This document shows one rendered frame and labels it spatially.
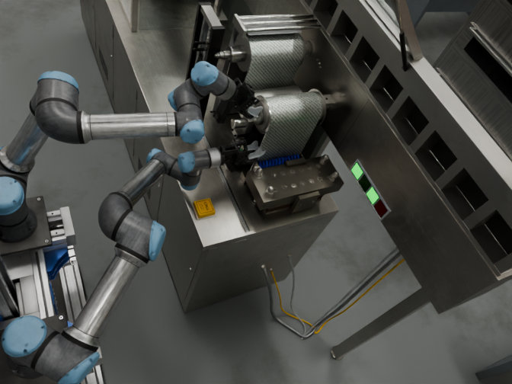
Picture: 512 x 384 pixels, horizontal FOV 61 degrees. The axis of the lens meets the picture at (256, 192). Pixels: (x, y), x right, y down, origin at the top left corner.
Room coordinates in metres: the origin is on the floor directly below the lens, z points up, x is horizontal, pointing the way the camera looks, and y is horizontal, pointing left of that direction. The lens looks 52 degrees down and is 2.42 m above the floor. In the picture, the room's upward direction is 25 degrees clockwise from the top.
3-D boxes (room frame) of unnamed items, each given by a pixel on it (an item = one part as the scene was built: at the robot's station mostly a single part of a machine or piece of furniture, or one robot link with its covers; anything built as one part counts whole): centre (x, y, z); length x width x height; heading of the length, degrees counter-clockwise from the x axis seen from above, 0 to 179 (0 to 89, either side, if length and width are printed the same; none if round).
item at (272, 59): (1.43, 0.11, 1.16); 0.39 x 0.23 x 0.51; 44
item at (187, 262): (1.96, 0.73, 0.43); 2.52 x 0.64 x 0.86; 44
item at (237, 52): (1.41, 0.30, 1.34); 0.06 x 0.06 x 0.06; 44
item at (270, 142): (1.29, -0.02, 1.11); 0.23 x 0.01 x 0.18; 134
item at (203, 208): (0.97, 0.16, 0.91); 0.07 x 0.07 x 0.02; 44
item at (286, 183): (1.23, -0.13, 1.00); 0.40 x 0.16 x 0.06; 134
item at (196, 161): (1.02, 0.26, 1.11); 0.11 x 0.08 x 0.09; 134
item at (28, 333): (0.25, 0.42, 0.98); 0.13 x 0.12 x 0.14; 87
